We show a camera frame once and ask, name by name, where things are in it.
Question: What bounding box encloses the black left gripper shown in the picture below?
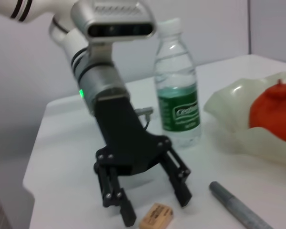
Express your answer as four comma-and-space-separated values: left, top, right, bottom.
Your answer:
93, 95, 193, 227

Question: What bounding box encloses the grey marker pen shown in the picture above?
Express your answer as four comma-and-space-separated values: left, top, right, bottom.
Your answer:
209, 181, 275, 229

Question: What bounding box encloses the pale green glass fruit plate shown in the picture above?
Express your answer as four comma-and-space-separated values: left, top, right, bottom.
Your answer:
203, 71, 286, 165

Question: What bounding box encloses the clear green-label water bottle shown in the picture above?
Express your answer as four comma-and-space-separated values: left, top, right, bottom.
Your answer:
154, 18, 203, 148

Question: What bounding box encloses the beige eraser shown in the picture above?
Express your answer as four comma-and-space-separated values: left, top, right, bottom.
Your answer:
139, 202, 174, 229

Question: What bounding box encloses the orange fruit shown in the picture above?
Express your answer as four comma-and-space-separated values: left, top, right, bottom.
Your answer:
249, 80, 286, 144

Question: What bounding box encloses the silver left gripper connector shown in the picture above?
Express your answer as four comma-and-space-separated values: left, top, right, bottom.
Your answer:
135, 107, 154, 120

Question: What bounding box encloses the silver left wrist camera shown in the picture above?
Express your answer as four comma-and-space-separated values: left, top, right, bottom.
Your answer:
70, 0, 158, 62

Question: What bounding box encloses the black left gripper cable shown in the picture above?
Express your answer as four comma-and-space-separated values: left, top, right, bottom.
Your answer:
143, 115, 152, 132

